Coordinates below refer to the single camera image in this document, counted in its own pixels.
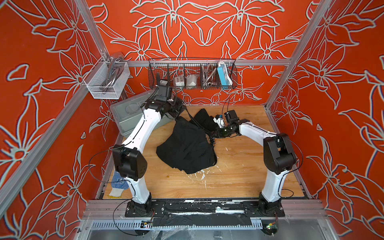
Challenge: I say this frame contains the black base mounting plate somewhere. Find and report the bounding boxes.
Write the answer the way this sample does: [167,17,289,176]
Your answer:
[124,198,285,225]

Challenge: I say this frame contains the grey plastic storage box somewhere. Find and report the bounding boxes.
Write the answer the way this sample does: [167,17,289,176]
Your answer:
[109,89,175,137]

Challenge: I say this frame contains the white power adapter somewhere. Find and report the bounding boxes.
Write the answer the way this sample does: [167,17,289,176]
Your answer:
[173,75,185,87]

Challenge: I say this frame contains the white wire basket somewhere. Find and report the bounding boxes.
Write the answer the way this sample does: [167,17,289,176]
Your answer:
[83,57,130,100]

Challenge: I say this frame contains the metal utensils in white basket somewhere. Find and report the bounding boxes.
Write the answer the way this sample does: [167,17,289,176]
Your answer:
[101,56,123,92]

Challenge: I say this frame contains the black trousers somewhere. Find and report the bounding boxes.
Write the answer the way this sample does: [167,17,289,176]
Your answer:
[156,109,218,174]

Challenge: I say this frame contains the blue white work glove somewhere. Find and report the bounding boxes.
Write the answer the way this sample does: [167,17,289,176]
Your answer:
[109,171,129,198]

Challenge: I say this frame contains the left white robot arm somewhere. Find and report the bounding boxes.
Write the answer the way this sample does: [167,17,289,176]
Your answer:
[112,85,185,212]

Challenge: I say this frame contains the black wire wall basket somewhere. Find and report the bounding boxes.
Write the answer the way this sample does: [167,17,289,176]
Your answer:
[148,58,238,91]

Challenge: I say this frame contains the metal tongs in basket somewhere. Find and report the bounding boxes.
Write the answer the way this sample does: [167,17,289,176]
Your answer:
[201,64,217,89]

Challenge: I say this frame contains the black leather belt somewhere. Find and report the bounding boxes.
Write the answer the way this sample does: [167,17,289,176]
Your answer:
[185,107,216,147]

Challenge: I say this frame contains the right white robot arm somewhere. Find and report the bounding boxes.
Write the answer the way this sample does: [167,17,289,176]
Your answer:
[213,110,297,211]

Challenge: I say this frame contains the white perforated cable duct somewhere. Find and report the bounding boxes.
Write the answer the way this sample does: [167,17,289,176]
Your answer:
[89,219,263,231]

